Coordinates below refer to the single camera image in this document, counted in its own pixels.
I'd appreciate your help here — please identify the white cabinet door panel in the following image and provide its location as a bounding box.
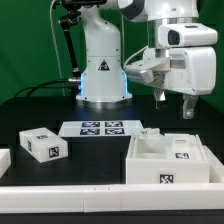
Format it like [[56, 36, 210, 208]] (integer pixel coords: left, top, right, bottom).
[[165, 134, 204, 161], [134, 128, 160, 138]]

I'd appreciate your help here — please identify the white left fence piece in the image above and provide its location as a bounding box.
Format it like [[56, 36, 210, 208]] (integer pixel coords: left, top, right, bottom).
[[0, 149, 11, 178]]

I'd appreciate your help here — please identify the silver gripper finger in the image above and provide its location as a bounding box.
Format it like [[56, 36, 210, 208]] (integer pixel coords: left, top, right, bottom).
[[183, 94, 198, 119], [154, 88, 166, 110]]

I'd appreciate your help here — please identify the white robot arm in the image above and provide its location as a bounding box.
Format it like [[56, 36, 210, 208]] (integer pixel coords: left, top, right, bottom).
[[76, 0, 218, 119]]

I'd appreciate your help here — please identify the white thin cable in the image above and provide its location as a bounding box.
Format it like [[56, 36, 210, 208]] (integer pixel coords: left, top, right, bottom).
[[49, 0, 66, 97]]

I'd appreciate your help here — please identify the white cabinet top block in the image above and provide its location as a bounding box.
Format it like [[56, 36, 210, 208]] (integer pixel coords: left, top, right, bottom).
[[19, 128, 68, 163]]

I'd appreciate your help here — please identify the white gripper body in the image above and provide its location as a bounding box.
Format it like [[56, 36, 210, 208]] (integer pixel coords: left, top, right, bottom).
[[158, 23, 218, 95]]

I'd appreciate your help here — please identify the black cable bundle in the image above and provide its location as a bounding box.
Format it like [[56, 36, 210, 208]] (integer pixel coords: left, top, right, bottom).
[[13, 77, 82, 98]]

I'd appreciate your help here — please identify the white front fence rail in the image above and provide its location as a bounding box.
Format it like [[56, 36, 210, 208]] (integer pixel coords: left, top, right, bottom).
[[0, 183, 224, 213]]

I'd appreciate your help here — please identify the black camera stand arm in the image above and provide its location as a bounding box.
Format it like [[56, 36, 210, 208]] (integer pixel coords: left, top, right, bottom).
[[57, 0, 107, 78]]

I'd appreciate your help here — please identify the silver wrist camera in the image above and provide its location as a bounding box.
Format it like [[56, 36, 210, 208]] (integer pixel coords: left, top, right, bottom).
[[125, 57, 170, 84]]

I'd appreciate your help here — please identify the white cabinet body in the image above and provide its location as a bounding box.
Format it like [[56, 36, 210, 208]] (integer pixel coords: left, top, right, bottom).
[[126, 134, 210, 184]]

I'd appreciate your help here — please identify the white flat marker base plate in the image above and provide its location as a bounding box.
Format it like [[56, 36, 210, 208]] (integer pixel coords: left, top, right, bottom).
[[59, 120, 143, 137]]

